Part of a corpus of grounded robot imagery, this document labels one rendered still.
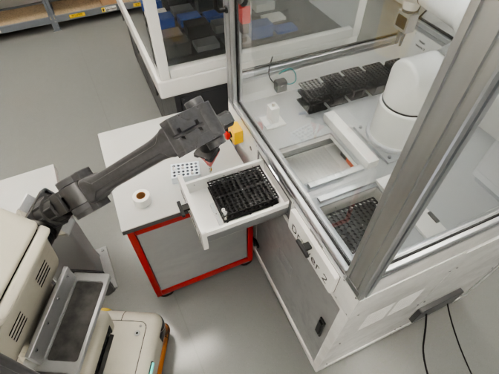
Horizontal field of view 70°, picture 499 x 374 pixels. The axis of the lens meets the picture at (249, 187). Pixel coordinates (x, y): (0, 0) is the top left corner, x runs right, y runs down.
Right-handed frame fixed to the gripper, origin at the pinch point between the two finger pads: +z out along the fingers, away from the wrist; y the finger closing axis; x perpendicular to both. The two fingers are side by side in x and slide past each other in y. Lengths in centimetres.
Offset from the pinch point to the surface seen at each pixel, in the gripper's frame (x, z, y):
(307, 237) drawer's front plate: -42.8, 3.3, -13.4
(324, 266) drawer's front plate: -51, 3, -21
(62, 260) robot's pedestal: 65, 59, -42
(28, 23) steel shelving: 314, 105, 168
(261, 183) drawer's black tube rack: -19.6, 6.6, 3.6
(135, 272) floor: 46, 97, -24
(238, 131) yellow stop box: 0.3, 7.8, 26.1
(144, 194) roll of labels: 25.5, 18.3, -13.0
